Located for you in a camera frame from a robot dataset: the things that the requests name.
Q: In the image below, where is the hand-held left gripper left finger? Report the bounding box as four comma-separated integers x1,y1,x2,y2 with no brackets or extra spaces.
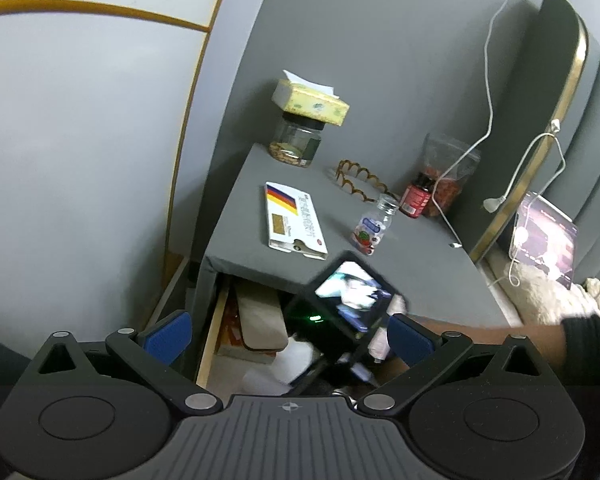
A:
30,310,218,416

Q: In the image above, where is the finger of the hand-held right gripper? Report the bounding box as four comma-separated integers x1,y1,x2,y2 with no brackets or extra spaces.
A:
287,355,342,395
337,352,381,389

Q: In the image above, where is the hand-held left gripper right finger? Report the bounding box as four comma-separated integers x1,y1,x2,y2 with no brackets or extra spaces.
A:
358,314,563,417

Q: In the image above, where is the grey drawer with handle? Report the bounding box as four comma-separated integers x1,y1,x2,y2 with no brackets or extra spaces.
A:
196,280,412,399

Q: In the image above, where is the clear bottle with colourful label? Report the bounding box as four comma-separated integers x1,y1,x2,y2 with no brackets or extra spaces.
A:
351,194,400,257

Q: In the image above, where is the white box with striped print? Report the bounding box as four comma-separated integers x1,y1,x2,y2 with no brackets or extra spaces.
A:
264,181,328,261

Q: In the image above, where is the person's right forearm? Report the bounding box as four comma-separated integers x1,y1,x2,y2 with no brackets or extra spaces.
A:
391,312,600,386

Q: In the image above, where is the white plastic bag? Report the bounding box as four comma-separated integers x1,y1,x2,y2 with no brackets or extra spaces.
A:
244,337,327,397

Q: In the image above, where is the grey upholstered nightstand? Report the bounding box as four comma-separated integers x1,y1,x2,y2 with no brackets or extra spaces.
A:
196,142,523,332

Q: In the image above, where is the orange box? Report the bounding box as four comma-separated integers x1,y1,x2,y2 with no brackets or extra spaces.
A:
219,296,277,364

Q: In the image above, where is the tan flat box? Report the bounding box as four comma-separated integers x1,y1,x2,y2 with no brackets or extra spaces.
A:
236,284,289,352

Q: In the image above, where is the brown wavy hairband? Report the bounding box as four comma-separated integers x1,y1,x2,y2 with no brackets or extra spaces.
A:
336,159,402,204

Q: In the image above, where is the red supplement bottle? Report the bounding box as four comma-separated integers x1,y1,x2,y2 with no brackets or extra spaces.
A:
399,172,436,219

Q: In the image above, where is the clear bag of red berries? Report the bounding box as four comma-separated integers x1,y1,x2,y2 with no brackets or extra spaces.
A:
420,132,482,219

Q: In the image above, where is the cream fluffy blanket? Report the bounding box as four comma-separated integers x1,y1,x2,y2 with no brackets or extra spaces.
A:
505,260,600,328

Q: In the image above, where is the clear jar with black lid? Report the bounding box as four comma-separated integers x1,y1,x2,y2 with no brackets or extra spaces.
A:
268,112,326,168

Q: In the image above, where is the person's left leg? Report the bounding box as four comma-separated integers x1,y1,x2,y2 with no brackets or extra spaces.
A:
0,335,46,391

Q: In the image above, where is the yellow tissue pack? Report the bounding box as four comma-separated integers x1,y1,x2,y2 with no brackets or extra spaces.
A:
272,69,351,126

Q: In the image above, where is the grey padded headboard gold trim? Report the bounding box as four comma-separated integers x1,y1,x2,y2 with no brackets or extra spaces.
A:
470,0,600,311

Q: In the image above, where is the white charging cable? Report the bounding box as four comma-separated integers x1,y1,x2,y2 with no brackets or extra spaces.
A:
437,0,518,250

